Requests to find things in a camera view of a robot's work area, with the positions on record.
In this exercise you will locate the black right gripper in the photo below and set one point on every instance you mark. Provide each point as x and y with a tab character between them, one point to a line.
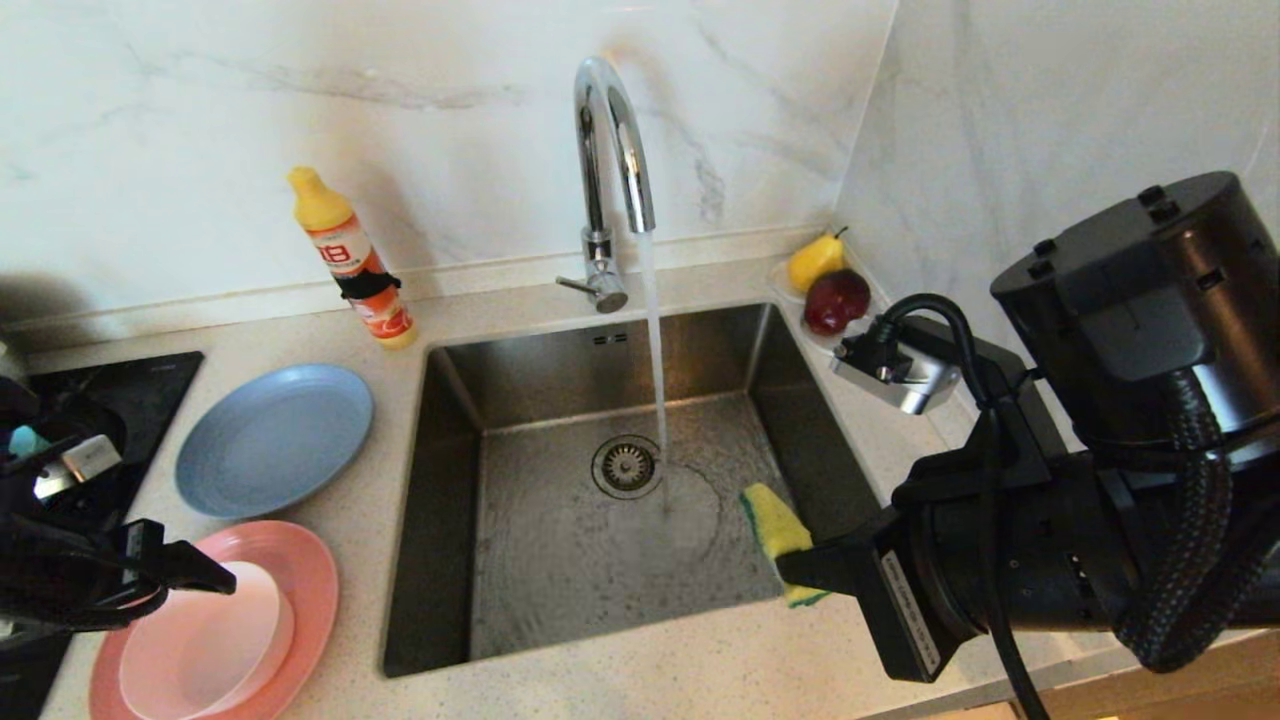
915	600

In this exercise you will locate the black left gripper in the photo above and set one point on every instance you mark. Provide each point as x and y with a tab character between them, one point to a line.
80	575

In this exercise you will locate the yellow green sponge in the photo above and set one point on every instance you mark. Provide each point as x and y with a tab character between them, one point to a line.
775	525

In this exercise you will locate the pale pink bowl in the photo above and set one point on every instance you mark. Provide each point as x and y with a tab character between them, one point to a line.
215	650

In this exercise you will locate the teal bowl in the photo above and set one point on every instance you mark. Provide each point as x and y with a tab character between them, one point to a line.
25	442

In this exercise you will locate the orange dish soap bottle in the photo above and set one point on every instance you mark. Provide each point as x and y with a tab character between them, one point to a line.
350	255

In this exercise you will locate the chrome gooseneck faucet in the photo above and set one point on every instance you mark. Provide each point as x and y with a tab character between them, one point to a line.
600	150

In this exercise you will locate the stainless steel sink basin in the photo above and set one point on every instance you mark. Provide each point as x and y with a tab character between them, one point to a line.
540	560

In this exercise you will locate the pink plate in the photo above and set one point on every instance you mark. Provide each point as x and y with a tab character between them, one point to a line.
315	580

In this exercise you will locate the blue plate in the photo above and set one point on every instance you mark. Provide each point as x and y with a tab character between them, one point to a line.
270	440

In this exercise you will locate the black glass cooktop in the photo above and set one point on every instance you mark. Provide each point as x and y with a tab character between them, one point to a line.
150	385

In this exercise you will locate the round metal drain strainer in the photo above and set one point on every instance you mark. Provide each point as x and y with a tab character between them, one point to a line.
626	467

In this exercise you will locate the dark red apple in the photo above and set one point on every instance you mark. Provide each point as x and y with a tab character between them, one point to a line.
836	300

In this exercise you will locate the small white dish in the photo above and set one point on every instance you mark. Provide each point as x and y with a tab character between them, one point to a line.
790	285

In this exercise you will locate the running water stream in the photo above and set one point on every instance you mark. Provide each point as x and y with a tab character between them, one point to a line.
655	340

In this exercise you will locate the yellow pear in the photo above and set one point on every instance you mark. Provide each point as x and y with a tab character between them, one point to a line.
812	262

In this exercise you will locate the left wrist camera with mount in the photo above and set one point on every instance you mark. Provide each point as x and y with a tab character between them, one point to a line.
85	462

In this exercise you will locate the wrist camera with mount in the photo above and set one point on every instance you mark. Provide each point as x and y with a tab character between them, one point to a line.
905	375
85	462

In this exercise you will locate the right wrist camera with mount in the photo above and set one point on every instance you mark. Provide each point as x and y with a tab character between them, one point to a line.
905	375

